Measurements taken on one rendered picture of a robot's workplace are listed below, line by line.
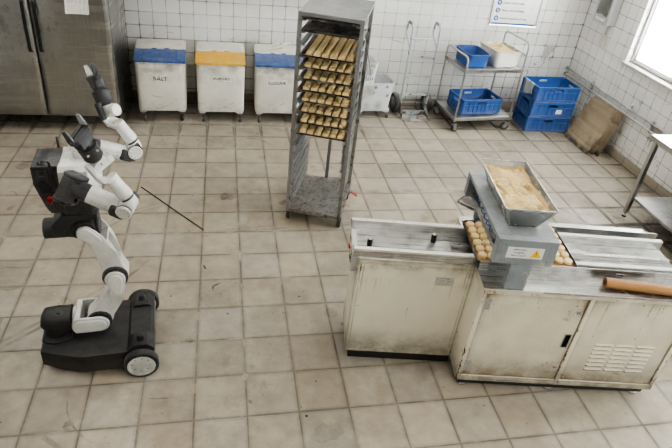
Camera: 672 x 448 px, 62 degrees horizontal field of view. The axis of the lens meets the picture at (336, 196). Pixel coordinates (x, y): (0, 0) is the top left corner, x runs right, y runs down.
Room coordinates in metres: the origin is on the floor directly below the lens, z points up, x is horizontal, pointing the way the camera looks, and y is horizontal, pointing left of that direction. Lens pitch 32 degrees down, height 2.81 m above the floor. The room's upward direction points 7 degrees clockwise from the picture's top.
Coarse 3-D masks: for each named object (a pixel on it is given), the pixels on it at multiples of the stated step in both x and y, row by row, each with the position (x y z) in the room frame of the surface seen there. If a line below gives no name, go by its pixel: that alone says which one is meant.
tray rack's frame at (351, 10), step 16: (320, 0) 4.40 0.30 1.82; (336, 0) 4.46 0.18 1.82; (352, 0) 4.52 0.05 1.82; (368, 0) 4.59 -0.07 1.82; (320, 16) 3.99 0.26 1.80; (336, 16) 3.97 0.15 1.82; (352, 16) 4.03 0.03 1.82; (368, 16) 4.15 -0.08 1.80; (368, 32) 4.56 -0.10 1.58; (368, 48) 4.56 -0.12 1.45; (352, 160) 4.56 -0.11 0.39; (304, 176) 4.58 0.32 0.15; (320, 176) 4.61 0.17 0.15; (304, 192) 4.29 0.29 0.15; (320, 192) 4.32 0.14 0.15; (336, 192) 4.36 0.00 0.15; (304, 208) 4.03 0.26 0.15; (320, 208) 4.06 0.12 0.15
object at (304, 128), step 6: (300, 126) 4.15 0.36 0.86; (306, 126) 4.12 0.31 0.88; (312, 126) 4.14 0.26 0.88; (318, 126) 4.15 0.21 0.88; (300, 132) 4.03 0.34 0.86; (306, 132) 4.05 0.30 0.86; (312, 132) 4.03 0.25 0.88; (318, 132) 4.04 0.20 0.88; (324, 132) 4.05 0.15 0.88; (330, 132) 4.11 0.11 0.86; (336, 132) 4.08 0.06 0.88; (342, 132) 4.09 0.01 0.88; (336, 138) 4.01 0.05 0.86; (342, 138) 4.00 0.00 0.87
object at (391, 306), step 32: (352, 288) 2.59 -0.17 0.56; (384, 288) 2.55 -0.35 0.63; (416, 288) 2.56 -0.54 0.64; (448, 288) 2.58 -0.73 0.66; (352, 320) 2.53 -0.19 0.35; (384, 320) 2.55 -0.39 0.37; (416, 320) 2.57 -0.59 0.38; (448, 320) 2.58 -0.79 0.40; (352, 352) 2.57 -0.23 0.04; (384, 352) 2.58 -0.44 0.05; (416, 352) 2.57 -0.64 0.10; (448, 352) 2.59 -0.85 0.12
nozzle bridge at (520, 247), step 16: (480, 176) 3.06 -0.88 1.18; (464, 192) 3.10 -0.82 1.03; (480, 192) 2.86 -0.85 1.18; (480, 208) 2.90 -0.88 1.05; (496, 208) 2.70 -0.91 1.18; (496, 224) 2.53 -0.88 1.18; (544, 224) 2.59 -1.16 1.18; (496, 240) 2.43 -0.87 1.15; (512, 240) 2.41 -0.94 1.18; (528, 240) 2.42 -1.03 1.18; (544, 240) 2.43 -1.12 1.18; (496, 256) 2.40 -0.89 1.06; (512, 256) 2.41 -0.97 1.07; (528, 256) 2.41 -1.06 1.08; (544, 256) 2.42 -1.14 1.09; (512, 272) 2.41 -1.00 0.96; (528, 272) 2.42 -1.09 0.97; (512, 288) 2.41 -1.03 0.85
